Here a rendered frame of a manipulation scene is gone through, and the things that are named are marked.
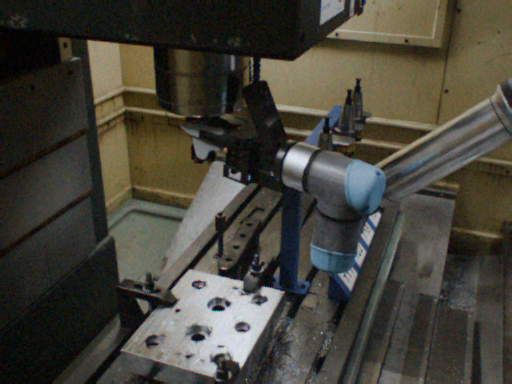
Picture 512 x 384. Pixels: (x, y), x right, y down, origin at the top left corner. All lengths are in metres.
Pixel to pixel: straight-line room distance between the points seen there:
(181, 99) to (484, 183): 1.32
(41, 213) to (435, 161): 0.88
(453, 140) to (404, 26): 1.00
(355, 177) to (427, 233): 1.13
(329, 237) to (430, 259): 1.03
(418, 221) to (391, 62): 0.53
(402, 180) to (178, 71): 0.41
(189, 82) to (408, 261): 1.16
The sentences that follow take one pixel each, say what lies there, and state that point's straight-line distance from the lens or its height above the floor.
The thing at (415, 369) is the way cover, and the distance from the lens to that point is 1.51.
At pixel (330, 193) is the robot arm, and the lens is 0.91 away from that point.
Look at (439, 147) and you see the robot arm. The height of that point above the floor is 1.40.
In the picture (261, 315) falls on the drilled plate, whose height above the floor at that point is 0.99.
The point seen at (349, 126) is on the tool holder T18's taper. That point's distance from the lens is 1.52.
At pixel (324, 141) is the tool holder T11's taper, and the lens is 1.31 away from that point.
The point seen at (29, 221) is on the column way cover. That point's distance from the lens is 1.41.
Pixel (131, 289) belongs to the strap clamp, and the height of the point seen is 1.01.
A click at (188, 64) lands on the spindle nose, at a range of 0.95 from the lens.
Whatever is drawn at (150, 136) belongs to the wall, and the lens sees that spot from 2.39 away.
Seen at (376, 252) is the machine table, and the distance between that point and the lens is 1.64.
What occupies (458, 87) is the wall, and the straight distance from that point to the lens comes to 1.98.
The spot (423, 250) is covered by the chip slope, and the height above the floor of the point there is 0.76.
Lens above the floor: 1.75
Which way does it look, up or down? 26 degrees down
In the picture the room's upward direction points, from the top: 1 degrees clockwise
